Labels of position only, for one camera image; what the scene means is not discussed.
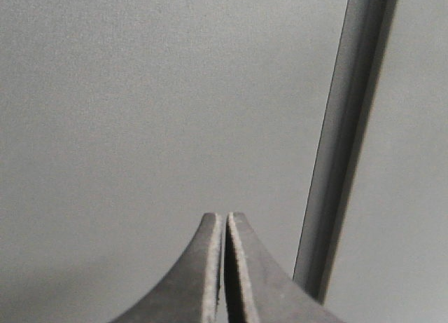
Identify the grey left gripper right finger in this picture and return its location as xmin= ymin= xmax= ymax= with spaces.
xmin=224 ymin=212 xmax=341 ymax=322

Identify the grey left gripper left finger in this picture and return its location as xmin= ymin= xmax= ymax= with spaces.
xmin=113 ymin=213 xmax=223 ymax=322

